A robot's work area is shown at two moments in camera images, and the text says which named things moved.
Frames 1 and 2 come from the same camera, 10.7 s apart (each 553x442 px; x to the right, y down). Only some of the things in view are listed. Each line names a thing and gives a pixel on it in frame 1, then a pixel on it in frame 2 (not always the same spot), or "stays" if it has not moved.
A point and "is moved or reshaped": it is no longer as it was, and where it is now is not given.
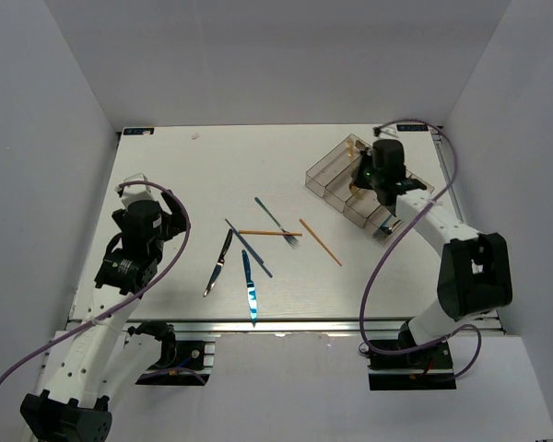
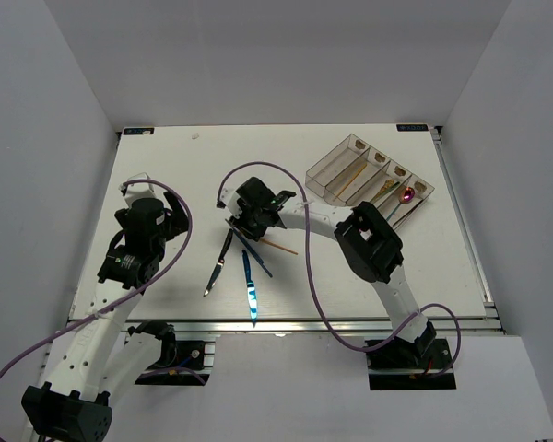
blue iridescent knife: [251, 290] stays
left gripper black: [175, 222] stays
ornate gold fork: [350, 149] is moved or reshaped
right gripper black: [365, 157] -> [240, 225]
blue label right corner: [412, 128] stays
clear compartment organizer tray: [333, 177] stays
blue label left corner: [136, 131] stays
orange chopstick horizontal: [267, 232] -> [278, 246]
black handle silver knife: [219, 263] stays
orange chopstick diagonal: [319, 241] -> [352, 180]
